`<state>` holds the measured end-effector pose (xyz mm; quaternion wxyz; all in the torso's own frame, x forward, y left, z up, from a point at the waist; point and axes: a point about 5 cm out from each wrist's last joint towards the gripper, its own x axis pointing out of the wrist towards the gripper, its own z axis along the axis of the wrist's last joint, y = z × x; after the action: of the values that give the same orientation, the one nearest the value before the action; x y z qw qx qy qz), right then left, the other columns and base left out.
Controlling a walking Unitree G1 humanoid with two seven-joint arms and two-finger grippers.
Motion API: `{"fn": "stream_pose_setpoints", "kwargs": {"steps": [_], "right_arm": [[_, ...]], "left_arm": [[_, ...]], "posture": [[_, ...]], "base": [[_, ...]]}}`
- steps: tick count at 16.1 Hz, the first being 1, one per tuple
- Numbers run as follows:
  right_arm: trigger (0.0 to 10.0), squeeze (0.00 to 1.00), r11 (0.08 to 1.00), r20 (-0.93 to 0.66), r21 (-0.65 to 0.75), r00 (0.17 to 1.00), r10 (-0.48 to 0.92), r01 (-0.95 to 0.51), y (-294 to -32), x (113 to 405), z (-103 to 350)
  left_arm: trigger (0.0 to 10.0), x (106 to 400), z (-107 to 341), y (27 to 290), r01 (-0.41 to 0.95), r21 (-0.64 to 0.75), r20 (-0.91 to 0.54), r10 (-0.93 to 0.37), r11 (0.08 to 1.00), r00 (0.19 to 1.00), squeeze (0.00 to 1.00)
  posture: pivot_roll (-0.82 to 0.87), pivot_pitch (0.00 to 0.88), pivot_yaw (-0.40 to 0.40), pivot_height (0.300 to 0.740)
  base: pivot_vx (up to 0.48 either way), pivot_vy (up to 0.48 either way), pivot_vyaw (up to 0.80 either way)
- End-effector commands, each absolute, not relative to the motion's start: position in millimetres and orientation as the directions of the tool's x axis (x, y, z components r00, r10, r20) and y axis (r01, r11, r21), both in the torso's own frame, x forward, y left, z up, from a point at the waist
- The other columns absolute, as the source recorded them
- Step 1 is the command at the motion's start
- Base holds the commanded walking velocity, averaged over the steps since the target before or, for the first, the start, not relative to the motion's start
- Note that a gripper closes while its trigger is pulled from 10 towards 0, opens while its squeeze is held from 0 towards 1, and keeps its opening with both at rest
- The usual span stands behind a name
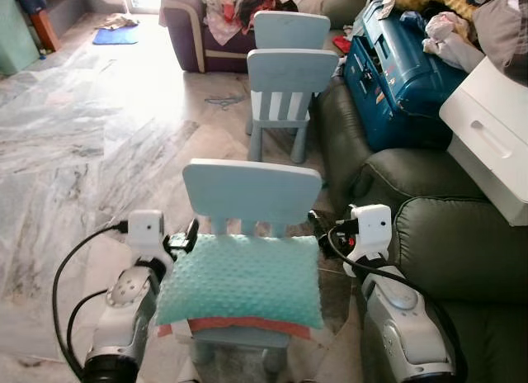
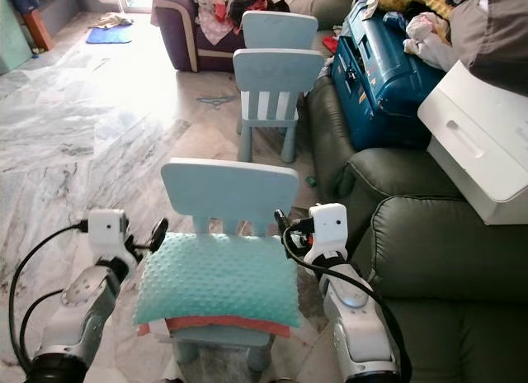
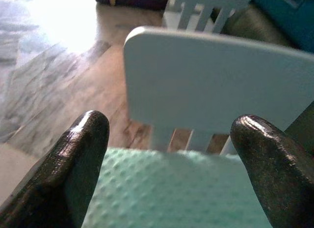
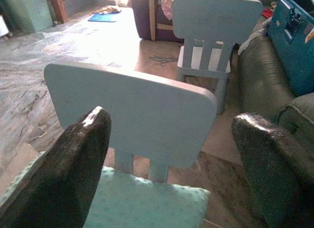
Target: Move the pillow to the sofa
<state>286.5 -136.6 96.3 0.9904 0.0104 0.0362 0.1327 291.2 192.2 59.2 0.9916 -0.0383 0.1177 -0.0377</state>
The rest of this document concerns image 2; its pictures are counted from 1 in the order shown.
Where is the teal dotted pillow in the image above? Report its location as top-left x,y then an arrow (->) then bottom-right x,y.
134,233 -> 301,328

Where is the grey green leather sofa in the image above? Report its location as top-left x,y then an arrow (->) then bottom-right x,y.
301,78 -> 528,383

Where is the light blue child chair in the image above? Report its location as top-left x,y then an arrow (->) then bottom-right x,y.
239,10 -> 319,52
159,158 -> 300,380
232,49 -> 325,163

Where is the blue hard suitcase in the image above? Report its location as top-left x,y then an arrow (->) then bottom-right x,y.
330,0 -> 451,151

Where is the purple beige armchair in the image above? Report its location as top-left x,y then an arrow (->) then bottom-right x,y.
151,0 -> 360,73

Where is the white drawer cabinet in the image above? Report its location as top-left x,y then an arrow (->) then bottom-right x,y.
417,59 -> 528,225

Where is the blue floor mat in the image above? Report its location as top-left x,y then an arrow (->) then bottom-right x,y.
85,24 -> 133,45

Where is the beige crumpled cloth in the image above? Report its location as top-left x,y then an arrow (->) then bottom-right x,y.
97,12 -> 133,29

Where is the mixed clothes pile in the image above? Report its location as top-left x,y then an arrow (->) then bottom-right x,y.
190,0 -> 285,45

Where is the white pink cloth bundle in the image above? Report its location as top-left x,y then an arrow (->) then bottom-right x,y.
403,12 -> 463,70

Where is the teal green cabinet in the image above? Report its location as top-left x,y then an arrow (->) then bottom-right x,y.
0,0 -> 35,74

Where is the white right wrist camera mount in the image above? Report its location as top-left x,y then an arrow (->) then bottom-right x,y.
309,203 -> 348,265

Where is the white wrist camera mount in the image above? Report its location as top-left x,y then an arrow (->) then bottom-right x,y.
309,203 -> 348,265
89,208 -> 131,257

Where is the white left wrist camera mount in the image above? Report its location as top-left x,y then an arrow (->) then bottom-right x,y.
89,208 -> 131,257

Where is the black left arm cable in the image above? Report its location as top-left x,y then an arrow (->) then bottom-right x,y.
8,220 -> 92,376

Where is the brown wooden post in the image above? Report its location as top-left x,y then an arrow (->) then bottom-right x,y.
23,7 -> 55,52

